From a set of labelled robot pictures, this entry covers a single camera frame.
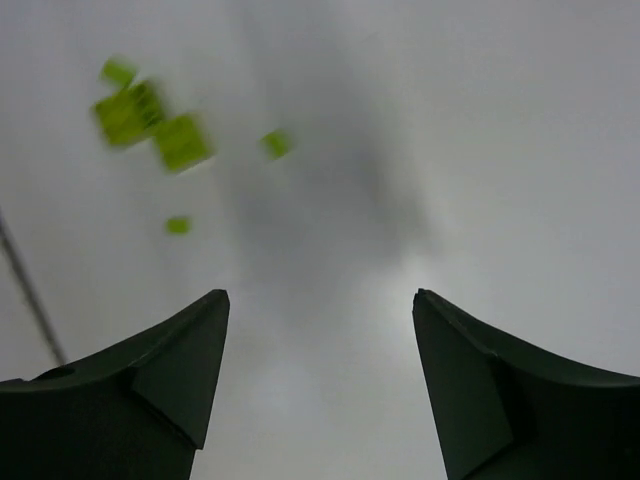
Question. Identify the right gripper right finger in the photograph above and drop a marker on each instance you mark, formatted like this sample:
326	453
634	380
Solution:
506	409

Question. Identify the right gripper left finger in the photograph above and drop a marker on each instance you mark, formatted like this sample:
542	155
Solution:
139	409

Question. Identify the tiny lime lego stud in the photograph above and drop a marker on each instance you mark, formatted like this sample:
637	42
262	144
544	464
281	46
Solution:
178	225

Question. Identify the lime 2x2 lego brick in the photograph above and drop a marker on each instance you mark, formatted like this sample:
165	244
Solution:
182	143

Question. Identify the small lime lego piece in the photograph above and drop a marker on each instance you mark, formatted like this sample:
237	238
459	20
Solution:
277	143

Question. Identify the small lime curved piece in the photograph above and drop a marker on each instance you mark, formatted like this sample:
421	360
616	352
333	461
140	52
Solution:
118	73

